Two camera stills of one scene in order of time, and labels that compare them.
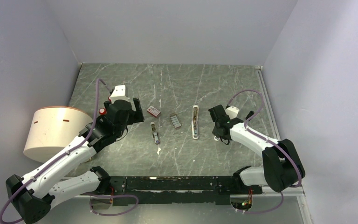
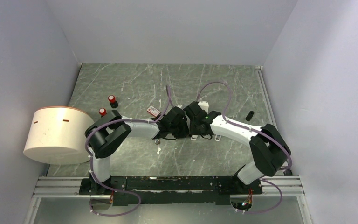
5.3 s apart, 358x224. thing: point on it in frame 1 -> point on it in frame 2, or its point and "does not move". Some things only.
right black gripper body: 216,132 -> 194,130
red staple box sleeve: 153,111 does not move
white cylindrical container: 52,128 does not move
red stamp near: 102,111 does not move
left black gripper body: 134,115 -> 180,130
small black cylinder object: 251,113 does not move
